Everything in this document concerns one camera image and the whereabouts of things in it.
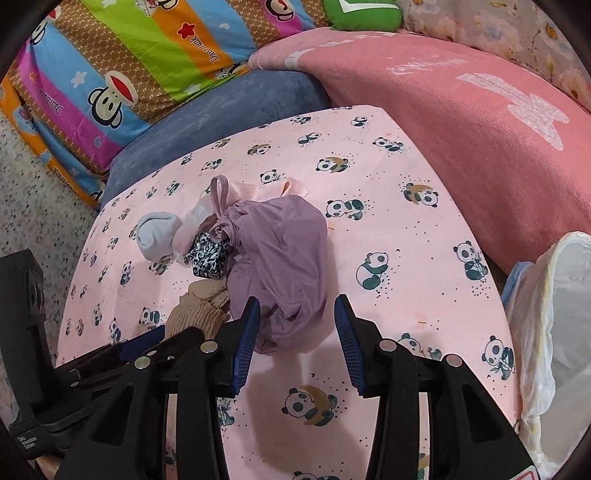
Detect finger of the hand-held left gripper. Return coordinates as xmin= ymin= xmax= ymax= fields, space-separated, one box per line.
xmin=55 ymin=346 xmax=136 ymax=392
xmin=115 ymin=325 xmax=204 ymax=365

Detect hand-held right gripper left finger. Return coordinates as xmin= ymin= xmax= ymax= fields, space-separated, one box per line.
xmin=55 ymin=295 xmax=262 ymax=480

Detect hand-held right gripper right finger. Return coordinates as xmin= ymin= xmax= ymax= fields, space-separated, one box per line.
xmin=334 ymin=294 xmax=536 ymax=480

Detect beige ribbed cloth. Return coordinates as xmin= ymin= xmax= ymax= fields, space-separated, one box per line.
xmin=164 ymin=279 xmax=232 ymax=340

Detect purple cloth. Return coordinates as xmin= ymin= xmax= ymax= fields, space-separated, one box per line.
xmin=210 ymin=175 xmax=329 ymax=355

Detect white plastic bin liner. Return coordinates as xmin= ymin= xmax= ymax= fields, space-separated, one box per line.
xmin=505 ymin=232 xmax=591 ymax=480

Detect leopard print scrunchie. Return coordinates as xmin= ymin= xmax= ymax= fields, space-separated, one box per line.
xmin=187 ymin=231 xmax=234 ymax=280

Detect light blue sock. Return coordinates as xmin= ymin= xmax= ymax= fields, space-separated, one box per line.
xmin=137 ymin=211 xmax=185 ymax=264

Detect pink panda print tablecloth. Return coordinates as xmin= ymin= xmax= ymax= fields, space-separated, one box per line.
xmin=55 ymin=105 xmax=532 ymax=480

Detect pink satin cloth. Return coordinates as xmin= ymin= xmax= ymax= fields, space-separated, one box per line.
xmin=228 ymin=179 xmax=308 ymax=204

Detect light blue plastic bag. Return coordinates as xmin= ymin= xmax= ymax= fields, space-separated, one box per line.
xmin=500 ymin=262 xmax=535 ymax=305

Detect pink blanket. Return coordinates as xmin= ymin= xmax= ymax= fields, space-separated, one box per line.
xmin=248 ymin=27 xmax=591 ymax=278

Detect blue sofa cushion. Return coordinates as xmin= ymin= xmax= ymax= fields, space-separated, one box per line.
xmin=99 ymin=69 xmax=331 ymax=208

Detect colourful monkey print quilt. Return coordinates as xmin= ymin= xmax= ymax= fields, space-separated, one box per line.
xmin=0 ymin=0 xmax=331 ymax=208

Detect green plush cushion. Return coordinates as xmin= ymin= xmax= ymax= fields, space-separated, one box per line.
xmin=323 ymin=0 xmax=399 ymax=34

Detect grey floral sofa cover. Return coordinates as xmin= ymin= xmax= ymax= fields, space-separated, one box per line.
xmin=397 ymin=0 xmax=587 ymax=112

